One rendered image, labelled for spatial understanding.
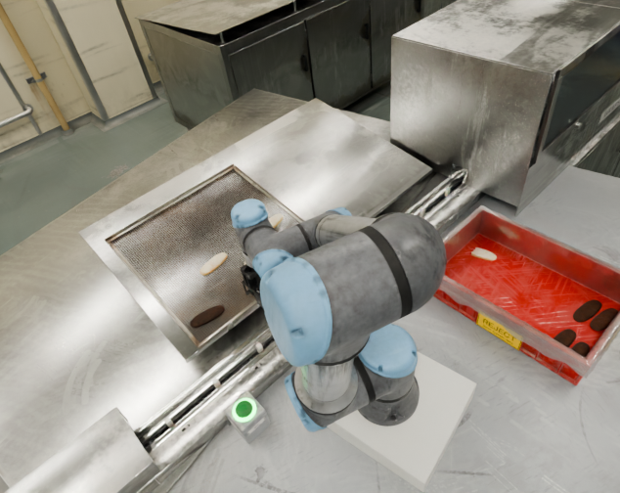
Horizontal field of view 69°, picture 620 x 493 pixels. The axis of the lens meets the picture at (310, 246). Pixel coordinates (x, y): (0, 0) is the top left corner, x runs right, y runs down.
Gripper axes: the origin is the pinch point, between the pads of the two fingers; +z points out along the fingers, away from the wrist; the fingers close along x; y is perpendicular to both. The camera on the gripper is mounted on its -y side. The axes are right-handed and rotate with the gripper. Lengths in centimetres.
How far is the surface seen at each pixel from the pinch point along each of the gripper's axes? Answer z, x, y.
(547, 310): 12, 47, -51
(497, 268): 12, 30, -56
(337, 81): 55, -166, -184
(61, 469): 2, -4, 60
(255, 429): 8.3, 16.5, 24.4
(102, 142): 93, -320, -47
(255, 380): 7.5, 7.1, 16.9
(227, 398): 7.5, 5.7, 24.6
